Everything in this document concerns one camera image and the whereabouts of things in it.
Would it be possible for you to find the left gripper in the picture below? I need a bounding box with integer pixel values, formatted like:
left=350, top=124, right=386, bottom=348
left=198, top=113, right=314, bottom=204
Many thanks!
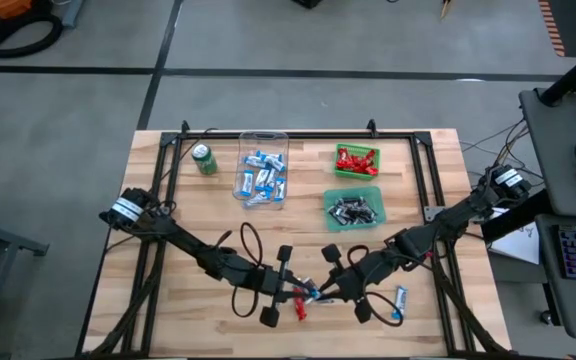
left=245, top=244, right=319, bottom=329

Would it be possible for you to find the black floor cable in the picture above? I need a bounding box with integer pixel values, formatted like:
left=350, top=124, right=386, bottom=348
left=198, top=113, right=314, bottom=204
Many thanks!
left=467, top=149, right=545, bottom=194
left=460, top=118, right=529, bottom=154

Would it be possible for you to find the clear plastic bin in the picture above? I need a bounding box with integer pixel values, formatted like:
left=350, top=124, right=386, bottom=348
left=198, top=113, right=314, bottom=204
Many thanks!
left=231, top=129, right=290, bottom=211

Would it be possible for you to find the white paper sheet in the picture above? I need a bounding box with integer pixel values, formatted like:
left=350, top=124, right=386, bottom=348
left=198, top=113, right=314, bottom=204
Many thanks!
left=487, top=209, right=541, bottom=265

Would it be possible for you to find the black vacuum hose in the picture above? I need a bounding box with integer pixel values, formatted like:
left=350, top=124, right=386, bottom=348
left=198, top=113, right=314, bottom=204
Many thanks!
left=0, top=10, right=65, bottom=59

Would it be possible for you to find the green soda can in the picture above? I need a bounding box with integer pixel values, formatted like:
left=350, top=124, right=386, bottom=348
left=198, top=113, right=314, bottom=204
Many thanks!
left=190, top=143, right=219, bottom=176

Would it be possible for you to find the teal plastic bin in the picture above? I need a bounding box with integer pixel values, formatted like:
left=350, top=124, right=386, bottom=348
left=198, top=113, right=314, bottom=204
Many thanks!
left=322, top=186, right=388, bottom=234

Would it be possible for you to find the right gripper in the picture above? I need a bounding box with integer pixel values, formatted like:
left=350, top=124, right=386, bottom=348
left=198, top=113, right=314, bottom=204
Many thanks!
left=317, top=243, right=395, bottom=325

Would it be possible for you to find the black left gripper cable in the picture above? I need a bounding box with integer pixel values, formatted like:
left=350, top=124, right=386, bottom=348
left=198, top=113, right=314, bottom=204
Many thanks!
left=231, top=222, right=265, bottom=319

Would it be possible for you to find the green plastic basket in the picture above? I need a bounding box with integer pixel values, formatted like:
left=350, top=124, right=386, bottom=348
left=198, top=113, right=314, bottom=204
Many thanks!
left=332, top=142, right=382, bottom=181

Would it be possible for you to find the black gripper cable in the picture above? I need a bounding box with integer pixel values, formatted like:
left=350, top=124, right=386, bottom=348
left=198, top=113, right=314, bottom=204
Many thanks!
left=231, top=222, right=265, bottom=319
left=346, top=243, right=405, bottom=328

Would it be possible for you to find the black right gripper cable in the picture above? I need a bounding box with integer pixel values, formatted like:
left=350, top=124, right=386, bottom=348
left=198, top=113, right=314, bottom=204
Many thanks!
left=346, top=243, right=405, bottom=328

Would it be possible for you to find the grey side desk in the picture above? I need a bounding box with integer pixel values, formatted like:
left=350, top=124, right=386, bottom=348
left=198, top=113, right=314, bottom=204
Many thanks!
left=518, top=87, right=576, bottom=341

